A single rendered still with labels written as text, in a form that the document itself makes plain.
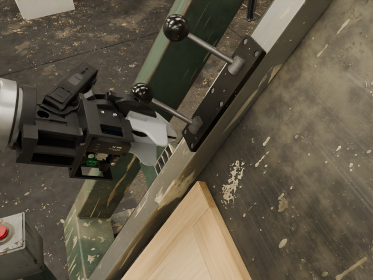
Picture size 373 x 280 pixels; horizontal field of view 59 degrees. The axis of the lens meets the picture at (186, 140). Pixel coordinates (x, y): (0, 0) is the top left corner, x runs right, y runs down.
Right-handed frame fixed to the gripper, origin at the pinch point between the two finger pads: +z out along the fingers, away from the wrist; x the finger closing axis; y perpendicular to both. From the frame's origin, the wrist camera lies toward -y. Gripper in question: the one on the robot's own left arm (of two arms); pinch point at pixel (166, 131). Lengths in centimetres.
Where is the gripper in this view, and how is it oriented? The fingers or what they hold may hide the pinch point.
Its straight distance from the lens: 48.0
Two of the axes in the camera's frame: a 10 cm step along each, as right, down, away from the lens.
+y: 3.3, 6.9, -6.4
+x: 4.8, -7.1, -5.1
